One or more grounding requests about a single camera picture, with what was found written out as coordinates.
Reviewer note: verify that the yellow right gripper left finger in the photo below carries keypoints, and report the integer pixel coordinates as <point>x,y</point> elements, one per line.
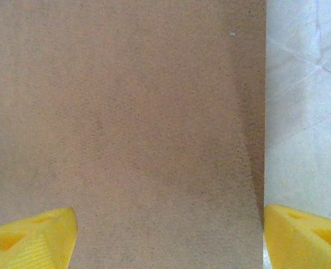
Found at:
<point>28,246</point>

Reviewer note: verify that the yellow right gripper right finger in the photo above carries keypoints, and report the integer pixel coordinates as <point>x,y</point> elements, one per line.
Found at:
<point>302,243</point>

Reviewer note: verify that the brown fibreboard backing board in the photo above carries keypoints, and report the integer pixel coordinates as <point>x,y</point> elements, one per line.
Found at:
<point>126,112</point>

